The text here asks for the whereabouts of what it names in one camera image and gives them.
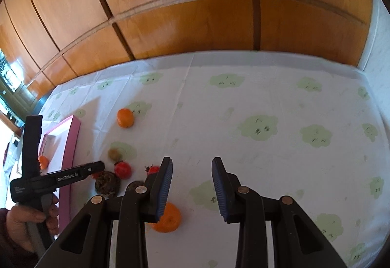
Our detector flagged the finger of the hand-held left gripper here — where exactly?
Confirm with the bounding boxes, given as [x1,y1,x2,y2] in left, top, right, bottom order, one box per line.
[79,161,106,179]

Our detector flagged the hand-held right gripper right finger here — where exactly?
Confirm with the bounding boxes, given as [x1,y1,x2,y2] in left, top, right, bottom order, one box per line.
[211,157,348,268]

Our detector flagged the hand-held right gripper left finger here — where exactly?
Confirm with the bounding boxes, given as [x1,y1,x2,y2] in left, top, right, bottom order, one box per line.
[35,157,173,268]

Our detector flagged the pink rimmed tray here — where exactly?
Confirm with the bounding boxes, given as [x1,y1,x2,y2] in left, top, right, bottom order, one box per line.
[38,115,82,227]

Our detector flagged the person's left hand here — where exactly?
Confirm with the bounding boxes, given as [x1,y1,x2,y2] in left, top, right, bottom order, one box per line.
[6,194,60,253]

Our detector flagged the white printed table cover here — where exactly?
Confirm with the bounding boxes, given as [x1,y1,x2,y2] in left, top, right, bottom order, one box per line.
[37,50,390,268]

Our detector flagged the wooden panelled cabinet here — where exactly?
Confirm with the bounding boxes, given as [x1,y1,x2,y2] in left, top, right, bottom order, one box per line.
[0,0,375,104]

